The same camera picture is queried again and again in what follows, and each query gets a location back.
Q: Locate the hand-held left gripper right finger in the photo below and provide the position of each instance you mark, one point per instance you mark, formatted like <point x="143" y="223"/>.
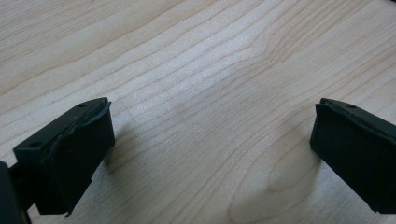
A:
<point x="355" y="149"/>

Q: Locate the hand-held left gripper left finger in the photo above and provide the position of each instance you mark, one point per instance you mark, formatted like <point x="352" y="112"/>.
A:
<point x="68" y="155"/>

